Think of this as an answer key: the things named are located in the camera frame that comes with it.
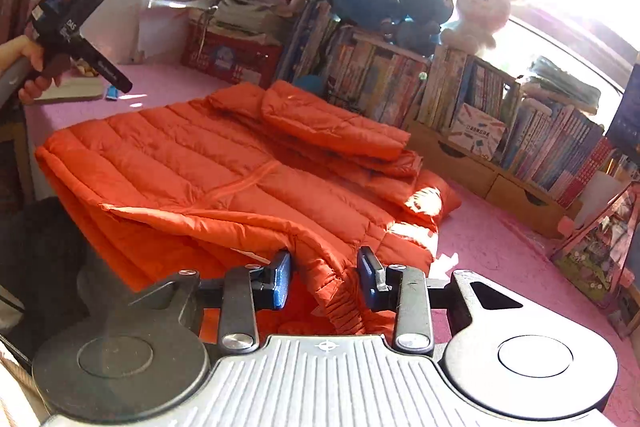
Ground clear snack bag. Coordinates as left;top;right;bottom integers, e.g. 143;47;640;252
70;57;101;78

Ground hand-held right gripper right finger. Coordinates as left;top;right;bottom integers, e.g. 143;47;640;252
357;246;538;355

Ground pink toy house box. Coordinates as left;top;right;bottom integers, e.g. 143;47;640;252
550;179;640;308

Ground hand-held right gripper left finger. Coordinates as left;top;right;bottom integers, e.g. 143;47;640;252
127;249;293;353

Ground wooden drawer organizer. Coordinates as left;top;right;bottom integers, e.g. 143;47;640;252
405;119;583;239

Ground orange puffer jacket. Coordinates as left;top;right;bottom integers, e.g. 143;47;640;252
35;81;463;338

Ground white pencil-print box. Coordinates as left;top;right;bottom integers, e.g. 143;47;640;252
449;103;508;162

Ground small blue plush toy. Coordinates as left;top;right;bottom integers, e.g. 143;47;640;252
395;19;443;58

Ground stack of green booklets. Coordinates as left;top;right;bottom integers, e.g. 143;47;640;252
520;54;601;108

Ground white pink rabbit plush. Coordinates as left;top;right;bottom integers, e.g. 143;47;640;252
440;0;516;55

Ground row of books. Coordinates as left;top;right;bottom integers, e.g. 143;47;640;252
272;0;626;208

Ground stack of paper booklets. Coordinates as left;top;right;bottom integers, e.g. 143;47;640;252
190;0;301;45

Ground person's left hand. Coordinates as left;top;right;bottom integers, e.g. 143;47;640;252
0;36;63;104

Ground blue plush ball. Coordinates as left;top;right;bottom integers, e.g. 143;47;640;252
295;74;326;95

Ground red plastic crate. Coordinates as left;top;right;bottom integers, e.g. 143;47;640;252
181;29;283;86

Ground white paper sheets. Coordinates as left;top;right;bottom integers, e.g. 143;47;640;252
137;4;193;62

